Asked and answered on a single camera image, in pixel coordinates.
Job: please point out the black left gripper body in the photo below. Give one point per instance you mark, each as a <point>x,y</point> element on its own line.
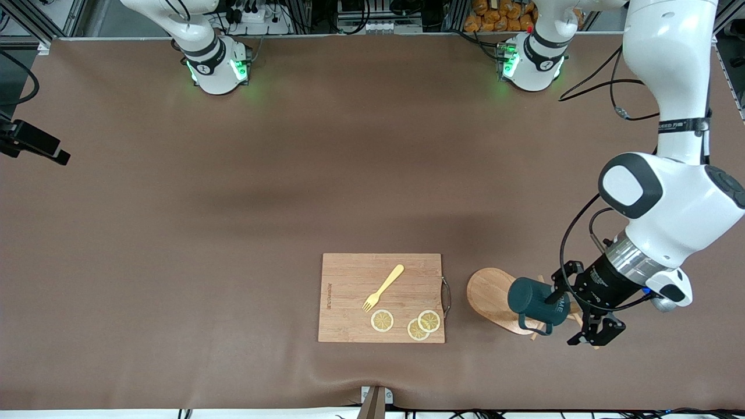
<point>599,284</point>

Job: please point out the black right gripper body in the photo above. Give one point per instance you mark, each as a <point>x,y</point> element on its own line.
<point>26,140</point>

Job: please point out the dark teal mug yellow inside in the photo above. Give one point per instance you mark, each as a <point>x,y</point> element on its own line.
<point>527,299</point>

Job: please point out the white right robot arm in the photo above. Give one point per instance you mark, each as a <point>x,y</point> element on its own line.
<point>215,70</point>

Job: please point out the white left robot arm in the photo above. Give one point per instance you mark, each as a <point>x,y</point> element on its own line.
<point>669,192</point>

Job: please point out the wooden mug tree rack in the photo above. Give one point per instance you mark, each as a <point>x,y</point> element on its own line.
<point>489,291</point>

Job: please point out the lemon slice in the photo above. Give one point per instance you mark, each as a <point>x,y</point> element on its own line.
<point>429,320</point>
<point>382,320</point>
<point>414,333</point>

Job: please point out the yellow plastic fork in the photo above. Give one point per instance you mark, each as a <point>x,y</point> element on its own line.
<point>389,281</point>

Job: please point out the brown table mat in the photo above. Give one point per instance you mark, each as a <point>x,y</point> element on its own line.
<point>233,233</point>

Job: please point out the wooden cutting board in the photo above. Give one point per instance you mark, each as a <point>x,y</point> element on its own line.
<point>349,314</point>

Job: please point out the white power strip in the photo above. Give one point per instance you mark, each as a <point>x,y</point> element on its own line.
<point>256,17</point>

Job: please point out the orange toy bread pile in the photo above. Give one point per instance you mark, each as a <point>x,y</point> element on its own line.
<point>495,17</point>

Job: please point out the grey control box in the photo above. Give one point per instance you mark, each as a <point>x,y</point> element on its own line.
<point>378,26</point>

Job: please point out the aluminium frame profile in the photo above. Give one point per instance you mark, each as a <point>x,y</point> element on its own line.
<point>727,14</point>
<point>74,14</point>

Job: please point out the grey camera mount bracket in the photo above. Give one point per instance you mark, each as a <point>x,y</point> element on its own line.
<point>374,407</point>

